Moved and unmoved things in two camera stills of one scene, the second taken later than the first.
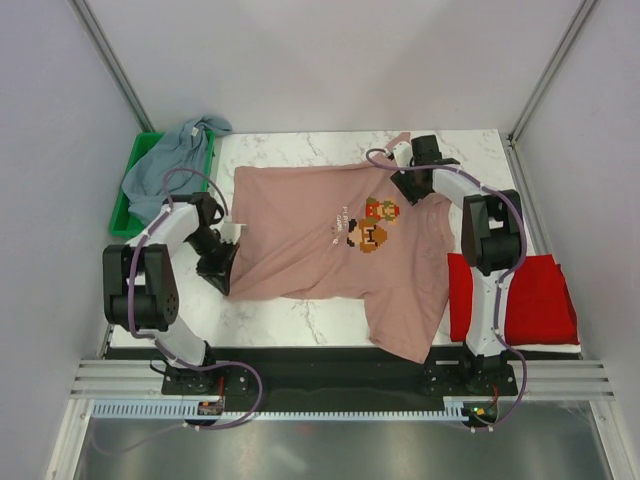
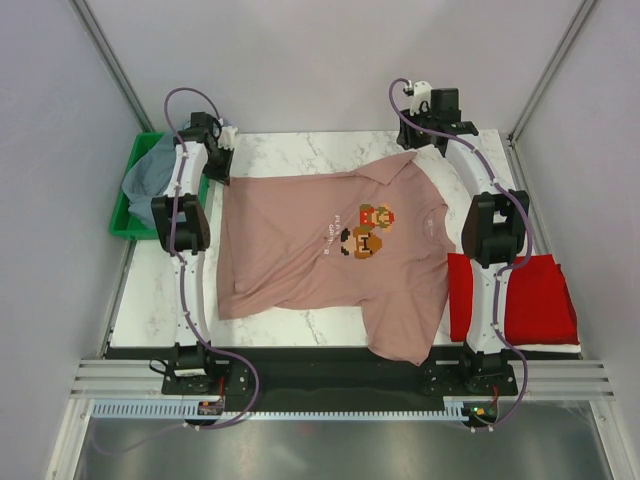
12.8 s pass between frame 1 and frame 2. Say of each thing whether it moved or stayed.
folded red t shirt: stayed
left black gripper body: moved
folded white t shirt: stayed
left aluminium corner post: stayed
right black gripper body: moved
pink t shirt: stayed
